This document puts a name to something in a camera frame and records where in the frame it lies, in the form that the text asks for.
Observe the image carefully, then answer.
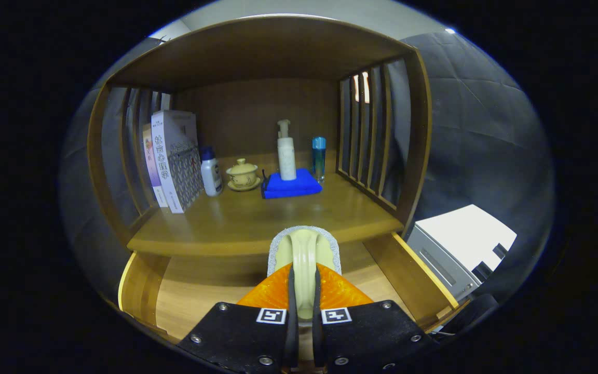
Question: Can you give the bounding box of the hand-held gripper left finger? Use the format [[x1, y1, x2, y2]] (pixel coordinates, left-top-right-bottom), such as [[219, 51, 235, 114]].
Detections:
[[177, 262, 300, 374]]

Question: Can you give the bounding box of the folded blue cloth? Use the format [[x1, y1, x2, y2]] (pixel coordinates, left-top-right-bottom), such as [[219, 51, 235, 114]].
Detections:
[[261, 168, 323, 199]]

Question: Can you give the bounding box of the yellow lidded teacup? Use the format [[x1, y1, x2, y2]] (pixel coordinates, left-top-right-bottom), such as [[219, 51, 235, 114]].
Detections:
[[226, 158, 261, 192]]

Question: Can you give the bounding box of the clear blue bottle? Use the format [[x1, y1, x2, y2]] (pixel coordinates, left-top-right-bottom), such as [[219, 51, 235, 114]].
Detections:
[[312, 137, 327, 183]]

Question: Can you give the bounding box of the brown wooden cabinet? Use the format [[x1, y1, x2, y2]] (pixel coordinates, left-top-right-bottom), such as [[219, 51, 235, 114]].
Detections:
[[87, 15, 433, 245]]

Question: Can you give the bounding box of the wooden countertop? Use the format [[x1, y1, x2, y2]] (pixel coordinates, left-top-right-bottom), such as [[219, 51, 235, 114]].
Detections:
[[127, 153, 404, 257]]

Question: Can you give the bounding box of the thick white book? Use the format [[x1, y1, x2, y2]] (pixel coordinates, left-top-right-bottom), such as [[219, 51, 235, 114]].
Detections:
[[151, 110, 205, 214]]

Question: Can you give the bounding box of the cream scrubbing brush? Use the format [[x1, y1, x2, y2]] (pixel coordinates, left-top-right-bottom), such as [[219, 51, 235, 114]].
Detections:
[[267, 225, 342, 322]]

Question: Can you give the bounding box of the black backdrop cloth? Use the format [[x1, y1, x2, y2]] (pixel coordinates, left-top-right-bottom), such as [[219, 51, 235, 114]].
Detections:
[[60, 31, 556, 291]]

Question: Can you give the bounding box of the thin purple book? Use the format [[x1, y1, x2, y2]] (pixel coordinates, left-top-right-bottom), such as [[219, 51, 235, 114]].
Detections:
[[142, 123, 169, 208]]

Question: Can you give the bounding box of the white drawer unit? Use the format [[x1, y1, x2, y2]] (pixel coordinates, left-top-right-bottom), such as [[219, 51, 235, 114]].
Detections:
[[406, 204, 518, 302]]

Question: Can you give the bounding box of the white bottle blue cap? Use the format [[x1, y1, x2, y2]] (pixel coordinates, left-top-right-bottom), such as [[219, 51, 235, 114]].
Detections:
[[199, 146, 223, 197]]

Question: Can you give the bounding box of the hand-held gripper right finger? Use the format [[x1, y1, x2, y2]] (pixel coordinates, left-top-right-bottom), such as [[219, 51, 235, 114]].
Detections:
[[312, 262, 437, 374]]

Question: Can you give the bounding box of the brown wooden drawer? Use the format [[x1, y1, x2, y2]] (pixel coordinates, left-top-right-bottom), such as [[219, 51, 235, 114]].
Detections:
[[117, 231, 460, 346]]

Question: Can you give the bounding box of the cream pump bottle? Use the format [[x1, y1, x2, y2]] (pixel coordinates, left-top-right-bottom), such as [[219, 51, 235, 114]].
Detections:
[[277, 119, 297, 181]]

